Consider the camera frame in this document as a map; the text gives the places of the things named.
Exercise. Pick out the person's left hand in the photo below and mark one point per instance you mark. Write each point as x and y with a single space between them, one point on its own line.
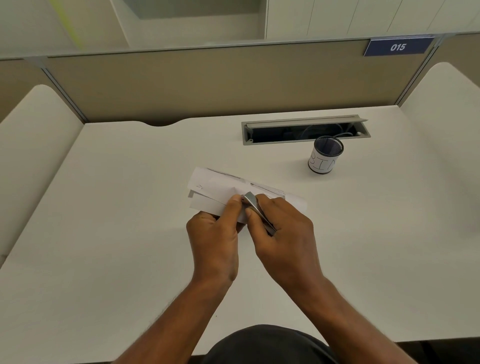
213 247

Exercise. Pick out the person's right hand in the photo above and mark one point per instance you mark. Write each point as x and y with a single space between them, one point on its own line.
287 247

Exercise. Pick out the person's left thumb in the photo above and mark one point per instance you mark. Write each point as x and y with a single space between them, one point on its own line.
231 210

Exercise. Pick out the person's right thumb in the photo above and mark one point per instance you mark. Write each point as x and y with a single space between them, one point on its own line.
255 228

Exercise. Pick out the white printed paper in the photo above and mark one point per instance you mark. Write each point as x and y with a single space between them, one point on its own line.
213 185

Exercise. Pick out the person's right forearm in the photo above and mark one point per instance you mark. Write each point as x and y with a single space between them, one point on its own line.
348 326

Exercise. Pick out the person's left forearm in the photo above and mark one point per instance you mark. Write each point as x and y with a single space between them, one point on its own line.
176 326

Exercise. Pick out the white handwritten paper label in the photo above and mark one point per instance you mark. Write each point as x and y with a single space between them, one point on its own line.
322 163

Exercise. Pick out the dark mesh pen cup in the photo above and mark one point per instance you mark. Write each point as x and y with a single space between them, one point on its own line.
328 147

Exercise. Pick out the person's dark shirt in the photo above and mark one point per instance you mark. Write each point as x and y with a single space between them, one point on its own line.
268 347

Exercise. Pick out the beige desk partition panel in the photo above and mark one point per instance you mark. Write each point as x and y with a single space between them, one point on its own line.
225 82

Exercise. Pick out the white open shelf cabinet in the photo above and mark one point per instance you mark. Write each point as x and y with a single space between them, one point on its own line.
195 26

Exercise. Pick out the white rounded side divider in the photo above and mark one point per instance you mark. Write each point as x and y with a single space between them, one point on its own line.
33 157
446 131

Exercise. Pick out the blue number sign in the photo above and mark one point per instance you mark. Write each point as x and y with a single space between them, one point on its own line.
397 47

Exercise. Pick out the white cabinet doors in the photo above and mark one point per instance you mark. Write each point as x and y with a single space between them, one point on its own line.
367 17

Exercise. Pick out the grey partition frame rail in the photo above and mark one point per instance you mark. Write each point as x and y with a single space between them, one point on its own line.
187 49

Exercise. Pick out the grey partition post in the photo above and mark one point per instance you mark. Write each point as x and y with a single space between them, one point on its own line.
418 73
62 92

